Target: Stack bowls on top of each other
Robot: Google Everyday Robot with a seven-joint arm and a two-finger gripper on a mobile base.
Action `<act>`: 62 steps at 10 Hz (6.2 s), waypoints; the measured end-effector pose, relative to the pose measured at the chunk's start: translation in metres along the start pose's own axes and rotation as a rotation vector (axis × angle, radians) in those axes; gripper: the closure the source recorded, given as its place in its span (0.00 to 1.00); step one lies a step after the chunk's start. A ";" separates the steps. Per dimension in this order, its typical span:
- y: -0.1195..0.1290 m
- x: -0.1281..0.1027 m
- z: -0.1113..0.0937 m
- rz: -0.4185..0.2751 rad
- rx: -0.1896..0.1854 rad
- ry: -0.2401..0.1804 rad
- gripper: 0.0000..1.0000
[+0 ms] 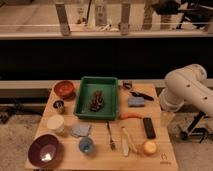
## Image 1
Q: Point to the orange carrot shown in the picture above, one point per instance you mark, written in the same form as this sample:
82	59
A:
129	116

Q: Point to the grey-blue cloth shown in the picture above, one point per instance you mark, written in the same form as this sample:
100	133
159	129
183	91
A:
80	129

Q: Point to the purple bowl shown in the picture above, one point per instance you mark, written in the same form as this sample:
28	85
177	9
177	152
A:
45	151

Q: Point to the small dark round object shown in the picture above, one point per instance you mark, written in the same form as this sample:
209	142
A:
127	85

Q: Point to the black remote control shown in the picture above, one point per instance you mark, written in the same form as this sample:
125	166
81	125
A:
149	129

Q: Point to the black handled knife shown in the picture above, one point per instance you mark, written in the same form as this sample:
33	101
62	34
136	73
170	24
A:
145	96

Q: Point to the peeled banana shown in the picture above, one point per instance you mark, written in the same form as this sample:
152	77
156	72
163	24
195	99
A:
127	142

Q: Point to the orange-brown bowl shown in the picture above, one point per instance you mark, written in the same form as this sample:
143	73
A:
64	89

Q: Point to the dark grape bunch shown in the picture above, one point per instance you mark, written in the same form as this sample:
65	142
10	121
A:
97	101

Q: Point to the small black metal cup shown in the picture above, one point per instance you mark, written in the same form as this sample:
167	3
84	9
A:
59	106

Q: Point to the blue sponge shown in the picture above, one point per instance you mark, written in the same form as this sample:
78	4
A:
136	101

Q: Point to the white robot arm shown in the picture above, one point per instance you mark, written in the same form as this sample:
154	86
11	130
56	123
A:
186	85

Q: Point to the blue cup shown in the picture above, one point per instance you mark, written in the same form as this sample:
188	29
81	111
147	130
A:
86	145

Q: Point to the wooden table board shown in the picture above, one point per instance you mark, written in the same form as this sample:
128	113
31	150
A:
105	159

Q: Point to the green plastic tray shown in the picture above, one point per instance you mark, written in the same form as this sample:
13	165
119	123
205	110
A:
109	88

